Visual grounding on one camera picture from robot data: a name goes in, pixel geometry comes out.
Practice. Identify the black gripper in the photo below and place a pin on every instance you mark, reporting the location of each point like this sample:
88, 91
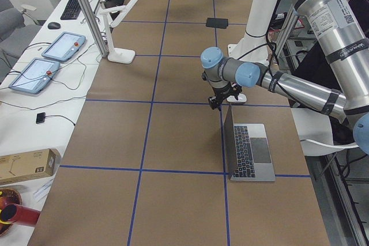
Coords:
219, 91

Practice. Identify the black mouse pad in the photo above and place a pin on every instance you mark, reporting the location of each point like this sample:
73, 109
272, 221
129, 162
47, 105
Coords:
220, 23

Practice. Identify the grey laptop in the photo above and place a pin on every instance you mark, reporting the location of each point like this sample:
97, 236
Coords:
247, 150

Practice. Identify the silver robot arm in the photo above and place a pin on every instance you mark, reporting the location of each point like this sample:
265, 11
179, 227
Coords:
345, 49

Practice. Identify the black desk mouse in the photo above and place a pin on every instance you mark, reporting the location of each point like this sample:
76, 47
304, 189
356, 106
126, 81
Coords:
54, 26

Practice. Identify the white chair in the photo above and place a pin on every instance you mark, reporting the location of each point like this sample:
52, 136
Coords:
315, 133

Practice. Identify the black keyboard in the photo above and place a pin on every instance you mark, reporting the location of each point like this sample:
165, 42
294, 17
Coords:
72, 10

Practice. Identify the upper teach pendant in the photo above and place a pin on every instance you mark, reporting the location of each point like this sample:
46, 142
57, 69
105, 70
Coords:
64, 46

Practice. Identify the teach pendant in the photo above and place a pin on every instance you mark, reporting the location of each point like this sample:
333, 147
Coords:
36, 76
64, 46

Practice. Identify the small black device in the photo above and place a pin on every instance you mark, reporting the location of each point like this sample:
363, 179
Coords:
40, 117

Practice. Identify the lower teach pendant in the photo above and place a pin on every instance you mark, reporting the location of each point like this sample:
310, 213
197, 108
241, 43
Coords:
36, 76

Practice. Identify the cardboard box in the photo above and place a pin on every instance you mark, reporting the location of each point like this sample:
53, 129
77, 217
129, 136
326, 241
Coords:
26, 166

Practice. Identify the red cylinder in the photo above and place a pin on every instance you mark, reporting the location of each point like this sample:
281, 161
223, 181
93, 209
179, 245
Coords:
18, 214

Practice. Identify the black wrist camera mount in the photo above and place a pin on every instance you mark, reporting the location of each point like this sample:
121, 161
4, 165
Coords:
232, 89

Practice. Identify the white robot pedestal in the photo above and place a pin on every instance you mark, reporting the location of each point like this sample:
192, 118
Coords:
252, 47

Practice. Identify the aluminium frame post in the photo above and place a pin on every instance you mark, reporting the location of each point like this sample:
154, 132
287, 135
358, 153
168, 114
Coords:
93, 26

